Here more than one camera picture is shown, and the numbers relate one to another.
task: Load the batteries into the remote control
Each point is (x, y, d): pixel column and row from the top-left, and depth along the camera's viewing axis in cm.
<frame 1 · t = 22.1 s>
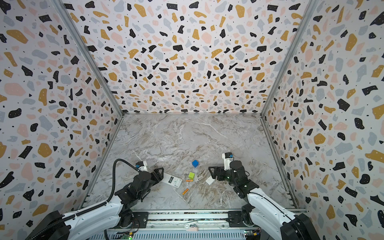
left hand: (161, 169, 85), fingers open
right hand: (211, 165, 84), fingers open
white red remote control: (172, 180, 87), point 2 cm above the table
white battery cover: (210, 180, 89), on the table
blue cube block: (195, 163, 96), on the table
green cube block: (191, 175, 89), point 2 cm above the table
orange battery: (189, 180, 89), on the table
orange battery 2: (184, 192, 85), on the table

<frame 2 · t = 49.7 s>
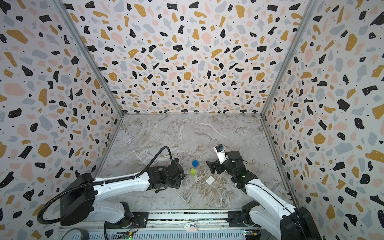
left hand: (180, 179, 82), fingers closed
right hand: (212, 155, 83), fingers open
green cube block: (193, 172, 90), point 2 cm above the table
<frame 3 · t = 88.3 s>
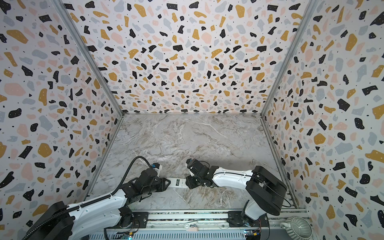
left hand: (169, 181, 83), fingers open
right hand: (184, 181, 83), fingers open
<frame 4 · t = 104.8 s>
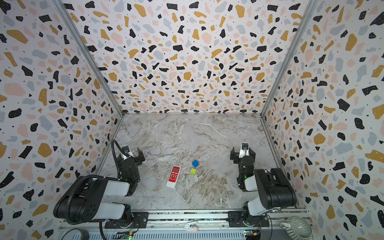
left hand: (128, 149, 86), fingers open
right hand: (240, 145, 90), fingers open
white red remote control: (173, 176, 89), point 2 cm above the table
